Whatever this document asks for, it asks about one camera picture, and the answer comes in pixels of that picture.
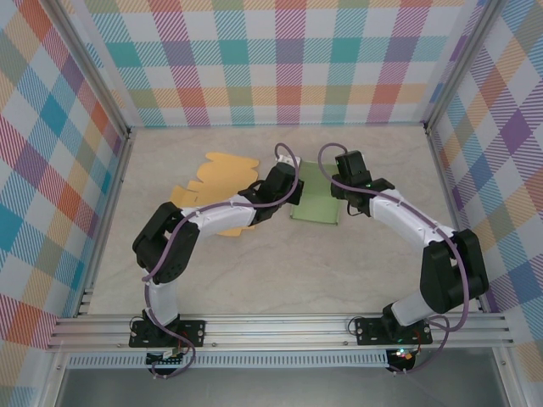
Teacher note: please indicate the green paper box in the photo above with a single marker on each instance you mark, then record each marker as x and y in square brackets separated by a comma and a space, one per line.
[316, 199]

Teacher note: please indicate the yellow cardboard cutout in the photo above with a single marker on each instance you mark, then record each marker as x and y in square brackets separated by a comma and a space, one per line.
[225, 174]

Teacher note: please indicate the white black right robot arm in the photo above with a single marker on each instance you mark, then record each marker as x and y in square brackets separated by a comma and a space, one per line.
[399, 216]

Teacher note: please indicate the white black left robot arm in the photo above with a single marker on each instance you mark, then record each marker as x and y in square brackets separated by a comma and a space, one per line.
[220, 218]

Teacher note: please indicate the grey metal sheet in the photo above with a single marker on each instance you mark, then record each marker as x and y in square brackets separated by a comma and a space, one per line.
[275, 390]

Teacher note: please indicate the small black circuit board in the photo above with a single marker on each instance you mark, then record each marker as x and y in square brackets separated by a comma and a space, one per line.
[165, 359]

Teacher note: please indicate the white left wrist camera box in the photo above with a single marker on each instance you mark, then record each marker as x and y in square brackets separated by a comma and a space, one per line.
[285, 159]

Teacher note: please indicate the aluminium side rail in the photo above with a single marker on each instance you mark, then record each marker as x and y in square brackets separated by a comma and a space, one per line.
[447, 191]
[113, 195]

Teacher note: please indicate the long aluminium base rail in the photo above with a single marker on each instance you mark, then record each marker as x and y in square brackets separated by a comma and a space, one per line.
[275, 328]

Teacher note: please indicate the aluminium frame post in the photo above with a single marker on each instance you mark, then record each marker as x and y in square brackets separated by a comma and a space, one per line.
[462, 68]
[91, 68]

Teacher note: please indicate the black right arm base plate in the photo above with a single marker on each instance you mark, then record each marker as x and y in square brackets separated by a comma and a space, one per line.
[369, 330]

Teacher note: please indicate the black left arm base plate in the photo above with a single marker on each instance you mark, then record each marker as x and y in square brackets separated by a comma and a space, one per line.
[195, 332]

